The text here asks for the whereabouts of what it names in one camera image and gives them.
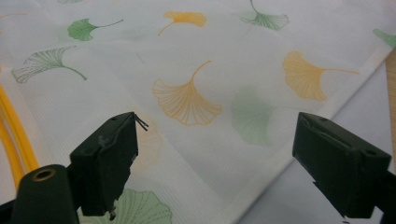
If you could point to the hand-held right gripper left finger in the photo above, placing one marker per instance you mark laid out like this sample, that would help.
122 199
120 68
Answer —
102 165

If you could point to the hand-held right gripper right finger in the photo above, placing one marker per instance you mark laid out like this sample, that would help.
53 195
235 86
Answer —
339 168

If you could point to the white leaf-print mesh laundry bag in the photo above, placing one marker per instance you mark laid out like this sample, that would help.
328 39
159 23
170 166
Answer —
218 77

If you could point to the white table mat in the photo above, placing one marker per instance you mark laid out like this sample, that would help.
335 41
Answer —
351 102

